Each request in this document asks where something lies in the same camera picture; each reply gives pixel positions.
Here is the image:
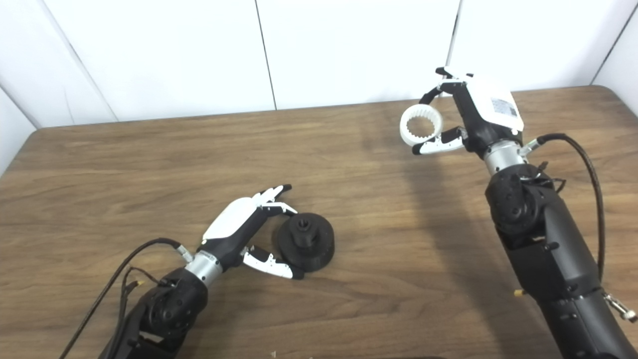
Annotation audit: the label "round black part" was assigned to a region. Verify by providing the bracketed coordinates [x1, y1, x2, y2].
[277, 213, 335, 273]

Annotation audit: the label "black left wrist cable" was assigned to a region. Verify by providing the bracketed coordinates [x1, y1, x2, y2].
[59, 238, 194, 359]

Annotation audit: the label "thin right arm wires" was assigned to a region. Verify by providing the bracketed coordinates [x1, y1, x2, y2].
[533, 161, 568, 194]

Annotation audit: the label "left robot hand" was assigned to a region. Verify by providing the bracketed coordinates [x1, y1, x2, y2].
[196, 184, 306, 281]

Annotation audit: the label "white ring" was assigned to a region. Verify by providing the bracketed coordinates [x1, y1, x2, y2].
[400, 103, 444, 147]

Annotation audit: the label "thin arm wires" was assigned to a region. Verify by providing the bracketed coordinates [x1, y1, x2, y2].
[533, 161, 568, 194]
[117, 267, 172, 320]

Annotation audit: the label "thin left arm wires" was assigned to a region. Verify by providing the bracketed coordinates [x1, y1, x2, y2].
[117, 267, 172, 320]

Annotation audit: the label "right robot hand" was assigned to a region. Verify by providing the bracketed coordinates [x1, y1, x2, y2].
[412, 66, 525, 160]

